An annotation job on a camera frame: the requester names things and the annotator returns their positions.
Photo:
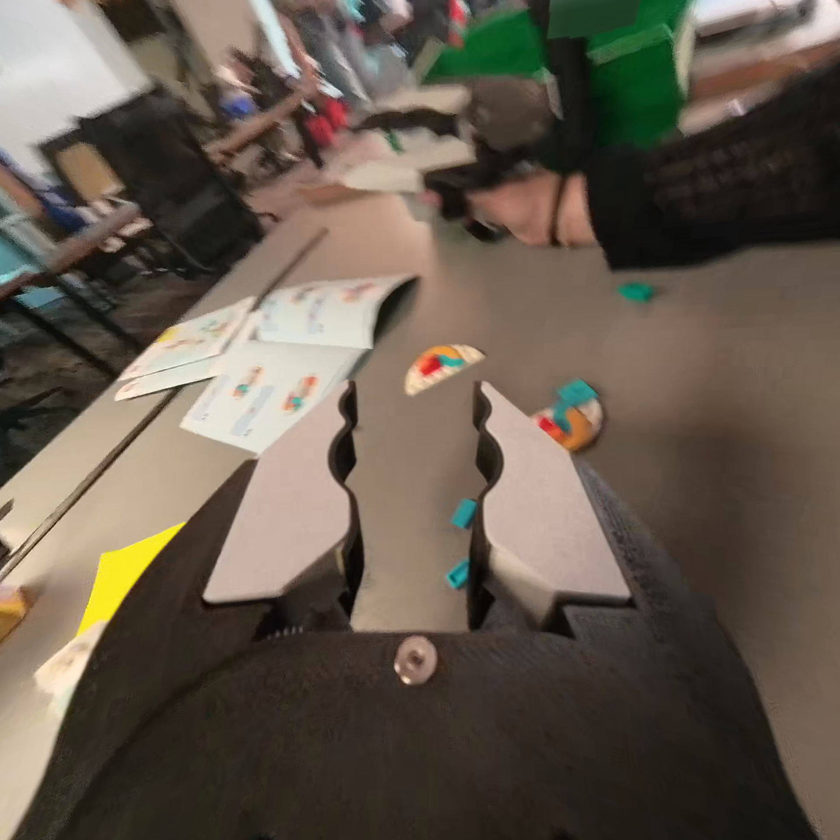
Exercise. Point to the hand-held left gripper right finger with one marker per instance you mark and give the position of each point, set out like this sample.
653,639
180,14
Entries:
544,518

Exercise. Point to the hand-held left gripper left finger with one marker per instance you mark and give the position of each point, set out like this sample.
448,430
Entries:
289,512

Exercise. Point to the round orange lego assembly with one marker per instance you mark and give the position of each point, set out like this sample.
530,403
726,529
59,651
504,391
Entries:
574,423

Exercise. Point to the green plastic bin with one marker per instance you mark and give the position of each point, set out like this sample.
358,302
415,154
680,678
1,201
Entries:
617,72

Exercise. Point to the small teal lego plate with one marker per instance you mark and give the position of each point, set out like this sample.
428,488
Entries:
457,573
463,513

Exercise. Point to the half-round lego assembly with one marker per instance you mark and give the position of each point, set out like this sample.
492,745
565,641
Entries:
443,369

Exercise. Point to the teal lego brick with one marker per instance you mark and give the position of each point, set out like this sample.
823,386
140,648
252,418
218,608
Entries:
635,292

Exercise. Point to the person's right hand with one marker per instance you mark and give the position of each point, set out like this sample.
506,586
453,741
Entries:
535,213

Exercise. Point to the open instruction booklet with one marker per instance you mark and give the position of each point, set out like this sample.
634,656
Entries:
308,354

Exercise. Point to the yellow paper sheet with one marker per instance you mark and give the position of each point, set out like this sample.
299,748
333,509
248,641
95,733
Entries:
124,571

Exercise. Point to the thin instruction leaflet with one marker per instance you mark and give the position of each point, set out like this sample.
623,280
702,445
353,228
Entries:
184,348

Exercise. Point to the crumpled white paper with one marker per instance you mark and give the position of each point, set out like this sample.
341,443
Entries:
65,663

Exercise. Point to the black mesh chair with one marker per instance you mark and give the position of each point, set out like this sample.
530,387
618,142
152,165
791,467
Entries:
164,184

